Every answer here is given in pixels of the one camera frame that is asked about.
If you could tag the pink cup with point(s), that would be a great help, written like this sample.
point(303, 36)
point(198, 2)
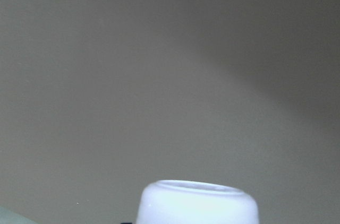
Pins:
point(181, 201)

